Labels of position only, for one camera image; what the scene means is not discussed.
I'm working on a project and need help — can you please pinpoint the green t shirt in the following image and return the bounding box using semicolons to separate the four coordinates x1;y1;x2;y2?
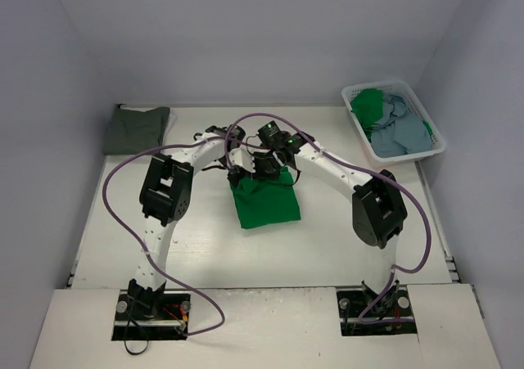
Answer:
230;168;301;230
350;88;383;130

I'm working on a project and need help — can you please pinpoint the grey t shirt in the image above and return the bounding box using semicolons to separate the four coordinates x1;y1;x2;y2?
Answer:
102;106;170;155

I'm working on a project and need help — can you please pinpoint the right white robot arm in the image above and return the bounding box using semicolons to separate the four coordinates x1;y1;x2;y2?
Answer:
257;121;407;313

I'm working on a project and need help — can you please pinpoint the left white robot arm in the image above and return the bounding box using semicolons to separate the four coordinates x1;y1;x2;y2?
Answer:
128;126;238;320

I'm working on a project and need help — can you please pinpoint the white laundry basket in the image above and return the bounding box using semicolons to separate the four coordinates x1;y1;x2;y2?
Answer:
341;79;445;167

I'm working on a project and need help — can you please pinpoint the light blue t shirt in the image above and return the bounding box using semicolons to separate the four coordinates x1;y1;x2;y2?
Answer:
368;93;432;158

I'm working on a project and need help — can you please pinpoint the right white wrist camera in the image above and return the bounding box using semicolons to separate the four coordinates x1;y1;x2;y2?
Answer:
228;148;255;179

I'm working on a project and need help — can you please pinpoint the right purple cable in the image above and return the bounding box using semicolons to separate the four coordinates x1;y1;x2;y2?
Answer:
224;113;433;325

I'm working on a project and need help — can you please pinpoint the purple cable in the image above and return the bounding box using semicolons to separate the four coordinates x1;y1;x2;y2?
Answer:
102;131;246;337
224;113;433;325

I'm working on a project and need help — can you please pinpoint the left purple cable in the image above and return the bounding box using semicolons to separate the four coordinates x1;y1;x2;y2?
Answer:
102;131;246;337

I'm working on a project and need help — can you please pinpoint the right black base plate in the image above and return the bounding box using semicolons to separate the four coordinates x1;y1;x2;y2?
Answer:
337;286;418;337

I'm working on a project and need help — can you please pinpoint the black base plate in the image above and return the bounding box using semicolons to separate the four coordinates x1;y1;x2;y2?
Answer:
337;286;418;337
111;291;191;341

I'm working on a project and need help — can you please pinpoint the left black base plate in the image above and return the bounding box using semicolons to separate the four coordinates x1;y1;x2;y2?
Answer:
111;291;191;341

